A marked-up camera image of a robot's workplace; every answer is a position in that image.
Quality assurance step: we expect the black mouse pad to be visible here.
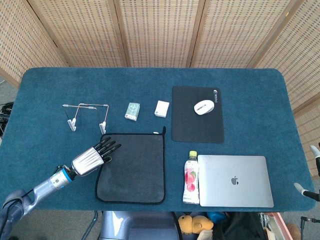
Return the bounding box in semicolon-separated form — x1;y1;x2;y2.
171;85;225;145

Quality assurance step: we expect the white computer mouse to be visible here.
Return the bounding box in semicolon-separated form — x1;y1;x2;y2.
193;99;215;116

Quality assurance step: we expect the green tissue pack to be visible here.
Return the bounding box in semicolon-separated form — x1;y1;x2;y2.
124;101;141;122

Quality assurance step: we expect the metal wire stand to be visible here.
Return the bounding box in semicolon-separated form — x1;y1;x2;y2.
62;102;110;134

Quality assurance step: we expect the black bag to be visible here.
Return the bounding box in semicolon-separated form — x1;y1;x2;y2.
212;211;267;240

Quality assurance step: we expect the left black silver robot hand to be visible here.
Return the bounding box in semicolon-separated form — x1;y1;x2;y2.
71;136;123;177

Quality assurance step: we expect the yellow plush toy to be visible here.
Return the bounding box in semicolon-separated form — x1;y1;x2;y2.
177;214;215;236

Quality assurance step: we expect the woven bamboo folding screen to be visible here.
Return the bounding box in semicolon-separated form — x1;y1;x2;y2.
0;0;320;177

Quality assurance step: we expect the blue grey towel black trim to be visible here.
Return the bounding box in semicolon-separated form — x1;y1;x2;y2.
94;126;168;206

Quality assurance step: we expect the grey robot torso base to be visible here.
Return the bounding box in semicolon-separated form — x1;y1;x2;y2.
99;210;181;240

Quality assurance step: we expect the blue table cover cloth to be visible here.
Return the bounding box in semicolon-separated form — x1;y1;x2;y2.
0;66;317;214

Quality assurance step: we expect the white pink tissue pack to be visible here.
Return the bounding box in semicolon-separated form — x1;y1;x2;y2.
153;100;171;118

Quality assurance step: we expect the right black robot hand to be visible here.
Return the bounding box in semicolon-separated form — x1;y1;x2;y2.
293;142;320;202

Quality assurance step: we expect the silver laptop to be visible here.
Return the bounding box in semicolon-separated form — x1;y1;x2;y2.
197;154;275;209

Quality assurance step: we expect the peach drink bottle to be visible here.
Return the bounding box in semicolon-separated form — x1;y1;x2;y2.
182;150;201;205

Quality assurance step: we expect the black cable bundle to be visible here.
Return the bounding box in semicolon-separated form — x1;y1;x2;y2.
0;100;15;137

